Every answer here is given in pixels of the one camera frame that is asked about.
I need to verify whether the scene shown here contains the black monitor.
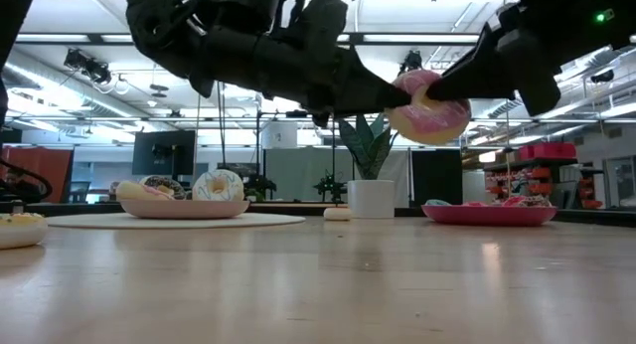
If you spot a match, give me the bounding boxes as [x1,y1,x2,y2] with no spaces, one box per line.
[131,130,197,177]

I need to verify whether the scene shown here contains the white cylinder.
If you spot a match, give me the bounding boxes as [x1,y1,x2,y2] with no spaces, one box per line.
[461,168,487,204]

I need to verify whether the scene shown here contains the grey partition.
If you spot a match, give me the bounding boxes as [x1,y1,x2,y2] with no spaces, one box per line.
[262,145,411,204]

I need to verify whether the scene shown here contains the grey glass door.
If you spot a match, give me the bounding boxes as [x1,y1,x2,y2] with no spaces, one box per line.
[602,155,636,207]

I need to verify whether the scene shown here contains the large white blue-striped donut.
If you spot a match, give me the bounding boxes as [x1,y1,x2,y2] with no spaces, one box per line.
[191,168,245,203]

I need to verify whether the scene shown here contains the magenta plate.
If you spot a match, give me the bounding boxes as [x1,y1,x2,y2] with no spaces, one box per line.
[420,204,558,228]

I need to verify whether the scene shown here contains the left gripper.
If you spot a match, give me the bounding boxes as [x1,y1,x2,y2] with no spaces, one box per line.
[191,33,412,129]

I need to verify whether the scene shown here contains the green plant in white pot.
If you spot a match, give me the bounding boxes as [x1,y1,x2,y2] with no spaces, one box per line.
[337,112,398,220]

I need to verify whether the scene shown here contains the dark leafy background plant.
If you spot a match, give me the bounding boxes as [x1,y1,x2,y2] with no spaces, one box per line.
[245,173,277,204]

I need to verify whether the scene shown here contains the black storage shelf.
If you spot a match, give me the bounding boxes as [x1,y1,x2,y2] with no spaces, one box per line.
[484,157,605,209]

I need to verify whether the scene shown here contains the red storage bins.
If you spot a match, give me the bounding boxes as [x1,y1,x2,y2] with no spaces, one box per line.
[519,141,578,161]

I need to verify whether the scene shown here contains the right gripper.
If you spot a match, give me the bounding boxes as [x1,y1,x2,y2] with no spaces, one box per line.
[425,0,612,117]

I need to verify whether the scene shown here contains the small yellow frosted donut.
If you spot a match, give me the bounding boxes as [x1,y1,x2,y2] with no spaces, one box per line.
[0,212,50,251]

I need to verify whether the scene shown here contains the orange partition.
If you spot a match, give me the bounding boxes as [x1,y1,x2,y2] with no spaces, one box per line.
[0,145,75,205]

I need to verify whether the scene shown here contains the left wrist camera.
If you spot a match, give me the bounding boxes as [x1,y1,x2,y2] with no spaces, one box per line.
[296,0,349,55]

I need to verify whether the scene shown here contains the white round woven placemat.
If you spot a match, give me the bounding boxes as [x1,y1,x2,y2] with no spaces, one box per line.
[45,212,307,231]

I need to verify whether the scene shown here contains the large pink sprinkled donut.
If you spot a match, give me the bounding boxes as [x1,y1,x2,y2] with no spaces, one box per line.
[385,69,472,147]

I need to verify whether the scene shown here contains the black panel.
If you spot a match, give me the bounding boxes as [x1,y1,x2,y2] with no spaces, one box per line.
[410,149,464,209]

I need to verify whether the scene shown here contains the person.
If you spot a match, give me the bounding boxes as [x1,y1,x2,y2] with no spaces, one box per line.
[0,167,44,205]

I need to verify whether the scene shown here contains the large plain pink donut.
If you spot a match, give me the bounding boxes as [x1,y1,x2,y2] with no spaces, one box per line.
[114,179,175,202]

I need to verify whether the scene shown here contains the light pink plate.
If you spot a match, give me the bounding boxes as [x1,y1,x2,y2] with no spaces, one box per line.
[118,198,251,221]

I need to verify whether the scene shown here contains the large chocolate frosted donut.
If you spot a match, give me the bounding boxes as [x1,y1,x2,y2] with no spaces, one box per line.
[138,175,188,200]

